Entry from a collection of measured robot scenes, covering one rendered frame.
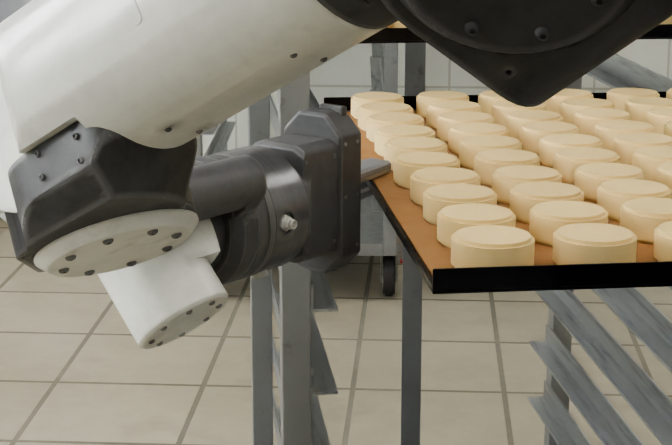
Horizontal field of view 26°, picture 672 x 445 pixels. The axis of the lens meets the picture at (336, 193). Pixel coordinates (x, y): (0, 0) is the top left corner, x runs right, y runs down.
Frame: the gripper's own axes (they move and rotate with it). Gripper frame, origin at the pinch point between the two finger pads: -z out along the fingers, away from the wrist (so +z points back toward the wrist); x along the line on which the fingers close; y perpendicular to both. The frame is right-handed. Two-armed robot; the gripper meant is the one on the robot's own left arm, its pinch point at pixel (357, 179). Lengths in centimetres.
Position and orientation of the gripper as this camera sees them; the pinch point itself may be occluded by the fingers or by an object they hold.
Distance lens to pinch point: 111.2
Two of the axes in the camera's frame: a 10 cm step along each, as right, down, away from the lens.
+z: -6.3, 1.8, -7.6
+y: -7.8, -1.5, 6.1
